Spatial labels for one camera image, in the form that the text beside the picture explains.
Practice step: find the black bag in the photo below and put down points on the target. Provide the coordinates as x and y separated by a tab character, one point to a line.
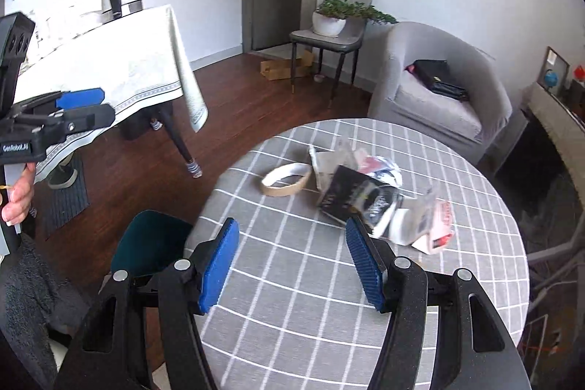
434	74

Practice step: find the person's left hand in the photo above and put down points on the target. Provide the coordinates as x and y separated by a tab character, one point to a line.
18	200

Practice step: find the white red printed wrapper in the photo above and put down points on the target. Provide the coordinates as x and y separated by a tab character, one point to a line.
438	230

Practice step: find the clear plastic wrapper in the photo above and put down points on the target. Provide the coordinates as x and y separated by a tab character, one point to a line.
327	164

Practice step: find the cardboard box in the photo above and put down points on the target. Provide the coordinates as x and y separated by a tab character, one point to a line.
276	70

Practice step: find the teal upholstered chair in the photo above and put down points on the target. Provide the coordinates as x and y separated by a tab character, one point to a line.
146	239

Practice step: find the dark wooden table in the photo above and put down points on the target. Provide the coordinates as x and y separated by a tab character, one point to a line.
178	138

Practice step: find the grey armchair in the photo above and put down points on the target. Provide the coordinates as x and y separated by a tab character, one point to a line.
438	116

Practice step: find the striped table leg sock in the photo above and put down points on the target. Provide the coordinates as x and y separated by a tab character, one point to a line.
156	124
197	169

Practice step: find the small tape roll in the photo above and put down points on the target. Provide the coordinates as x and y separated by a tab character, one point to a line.
319	78

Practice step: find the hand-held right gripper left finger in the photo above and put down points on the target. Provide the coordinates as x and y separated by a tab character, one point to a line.
219	266

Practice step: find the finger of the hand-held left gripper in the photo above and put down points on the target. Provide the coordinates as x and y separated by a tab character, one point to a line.
91	116
80	97

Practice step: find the dark grey floor mat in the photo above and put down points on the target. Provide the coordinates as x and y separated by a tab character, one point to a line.
64	207

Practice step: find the grey shoe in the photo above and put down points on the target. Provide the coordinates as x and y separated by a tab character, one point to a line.
61	177

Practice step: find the round table grey checked cloth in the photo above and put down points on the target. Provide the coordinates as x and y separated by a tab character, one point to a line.
297	303

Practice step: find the printed plastic bag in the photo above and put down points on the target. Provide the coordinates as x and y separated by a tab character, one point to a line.
381	170

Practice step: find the side desk with beige cloth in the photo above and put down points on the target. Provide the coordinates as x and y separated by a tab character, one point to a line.
553	116

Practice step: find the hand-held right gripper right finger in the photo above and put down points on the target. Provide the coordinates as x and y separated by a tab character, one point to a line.
365	266

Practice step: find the black glossy packet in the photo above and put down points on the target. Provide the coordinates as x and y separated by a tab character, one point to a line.
349	193

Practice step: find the potted green plant white pot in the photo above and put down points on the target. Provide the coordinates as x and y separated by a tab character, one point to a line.
328	24

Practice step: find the framed globe picture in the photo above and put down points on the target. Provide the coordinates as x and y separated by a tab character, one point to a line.
550	77

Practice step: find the grey metal stand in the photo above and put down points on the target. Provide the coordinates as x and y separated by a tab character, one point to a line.
546	255

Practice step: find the person's grey fleece clothing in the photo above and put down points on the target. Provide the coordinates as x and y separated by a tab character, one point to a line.
27	285

